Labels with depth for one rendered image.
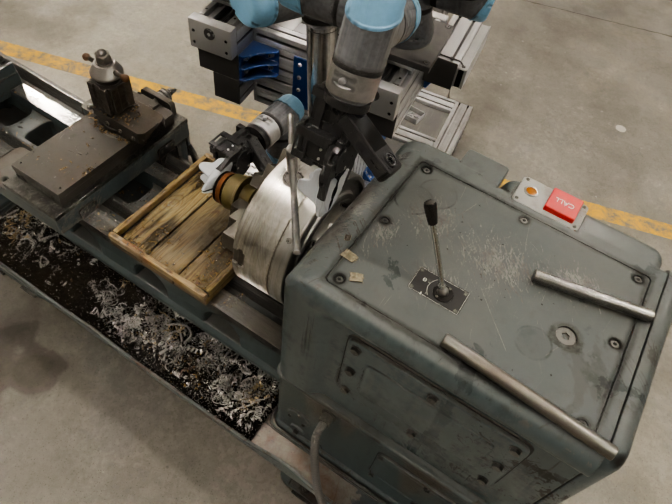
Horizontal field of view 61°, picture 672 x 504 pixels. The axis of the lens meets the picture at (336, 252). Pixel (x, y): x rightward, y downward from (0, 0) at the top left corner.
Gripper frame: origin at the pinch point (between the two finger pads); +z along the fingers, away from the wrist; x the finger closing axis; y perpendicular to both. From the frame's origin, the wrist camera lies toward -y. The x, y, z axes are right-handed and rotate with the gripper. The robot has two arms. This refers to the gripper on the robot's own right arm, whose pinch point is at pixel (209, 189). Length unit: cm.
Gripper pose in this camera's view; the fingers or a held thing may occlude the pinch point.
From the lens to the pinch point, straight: 129.7
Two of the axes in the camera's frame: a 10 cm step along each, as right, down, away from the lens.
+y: -8.3, -4.9, 2.6
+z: -5.4, 6.4, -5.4
